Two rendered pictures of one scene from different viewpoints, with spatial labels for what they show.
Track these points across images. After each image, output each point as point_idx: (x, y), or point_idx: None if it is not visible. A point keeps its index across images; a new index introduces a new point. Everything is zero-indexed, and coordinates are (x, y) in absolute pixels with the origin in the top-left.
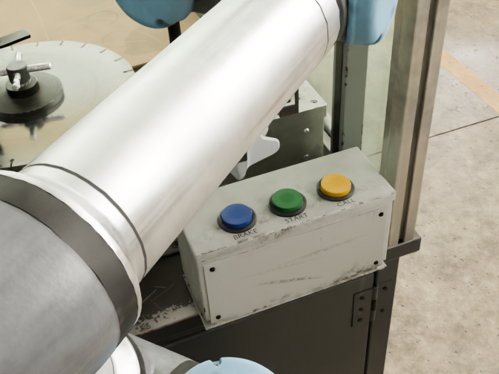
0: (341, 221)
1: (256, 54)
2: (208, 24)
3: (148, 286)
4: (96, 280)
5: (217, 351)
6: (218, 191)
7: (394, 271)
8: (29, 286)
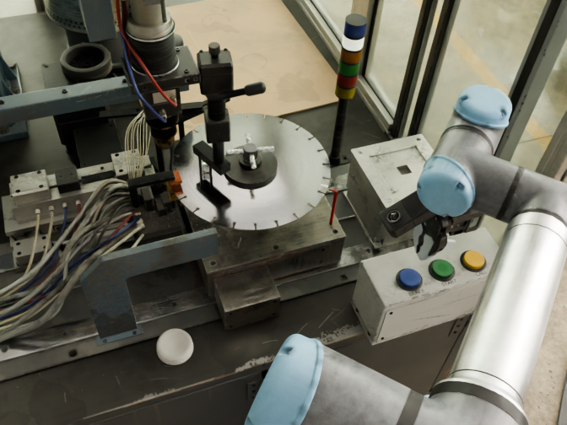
0: (475, 284)
1: (549, 291)
2: (523, 270)
3: (327, 309)
4: None
5: (363, 351)
6: (393, 255)
7: None
8: None
